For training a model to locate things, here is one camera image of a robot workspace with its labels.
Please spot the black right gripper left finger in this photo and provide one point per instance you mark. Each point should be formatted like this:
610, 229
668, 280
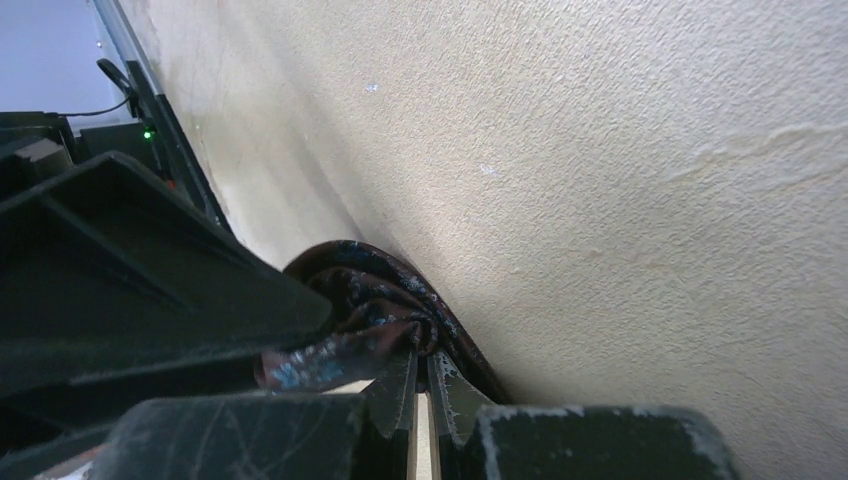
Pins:
387, 449

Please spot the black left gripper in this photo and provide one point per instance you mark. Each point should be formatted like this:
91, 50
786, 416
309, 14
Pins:
106, 272

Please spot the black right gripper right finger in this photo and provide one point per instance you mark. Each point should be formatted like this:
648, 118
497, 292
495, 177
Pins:
454, 405

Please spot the maroon blue floral tie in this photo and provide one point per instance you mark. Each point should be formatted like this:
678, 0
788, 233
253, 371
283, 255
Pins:
379, 304

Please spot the aluminium frame rail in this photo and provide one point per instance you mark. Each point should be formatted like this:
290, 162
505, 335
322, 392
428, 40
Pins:
125, 40

